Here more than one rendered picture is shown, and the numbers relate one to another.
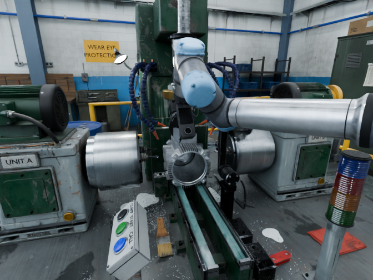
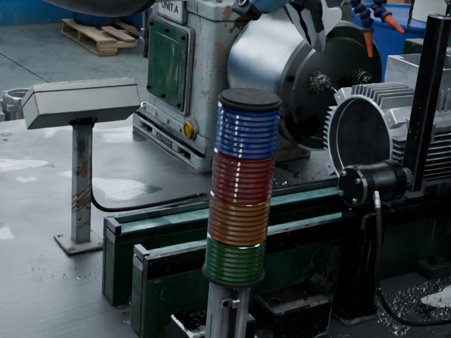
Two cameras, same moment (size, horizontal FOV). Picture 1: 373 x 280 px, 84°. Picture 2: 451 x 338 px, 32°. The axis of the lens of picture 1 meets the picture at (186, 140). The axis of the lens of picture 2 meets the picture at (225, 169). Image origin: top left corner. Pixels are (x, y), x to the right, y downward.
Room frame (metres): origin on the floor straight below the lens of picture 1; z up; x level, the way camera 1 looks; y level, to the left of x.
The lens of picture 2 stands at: (0.21, -1.08, 1.42)
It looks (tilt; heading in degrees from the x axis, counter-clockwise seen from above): 21 degrees down; 70
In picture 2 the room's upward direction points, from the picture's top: 5 degrees clockwise
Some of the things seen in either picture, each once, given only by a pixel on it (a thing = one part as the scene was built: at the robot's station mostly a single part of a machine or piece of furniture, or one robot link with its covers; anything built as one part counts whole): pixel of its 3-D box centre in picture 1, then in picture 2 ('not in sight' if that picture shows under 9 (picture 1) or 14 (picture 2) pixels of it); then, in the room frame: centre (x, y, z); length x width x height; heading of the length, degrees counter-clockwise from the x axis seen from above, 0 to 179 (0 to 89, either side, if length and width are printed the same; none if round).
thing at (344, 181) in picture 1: (348, 181); (243, 170); (0.47, -0.41, 1.14); 0.06 x 0.06 x 0.04
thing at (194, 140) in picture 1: (183, 138); (431, 82); (0.95, 0.01, 1.11); 0.12 x 0.11 x 0.07; 12
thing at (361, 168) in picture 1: (353, 165); (247, 126); (0.47, -0.41, 1.19); 0.06 x 0.06 x 0.04
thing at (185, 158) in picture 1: (180, 152); not in sight; (1.01, 0.03, 1.01); 0.15 x 0.02 x 0.15; 103
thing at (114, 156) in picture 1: (105, 160); (288, 70); (0.84, 0.35, 1.04); 0.37 x 0.25 x 0.25; 103
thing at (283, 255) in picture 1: (279, 258); not in sight; (0.55, -0.31, 0.81); 0.09 x 0.03 x 0.02; 112
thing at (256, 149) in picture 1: (247, 148); not in sight; (1.00, -0.31, 1.04); 0.41 x 0.25 x 0.25; 103
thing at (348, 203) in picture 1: (344, 197); (239, 212); (0.47, -0.41, 1.10); 0.06 x 0.06 x 0.04
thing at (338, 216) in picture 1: (341, 211); (235, 253); (0.47, -0.41, 1.05); 0.06 x 0.06 x 0.04
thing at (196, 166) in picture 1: (185, 160); (404, 138); (0.91, 0.01, 1.01); 0.20 x 0.19 x 0.19; 12
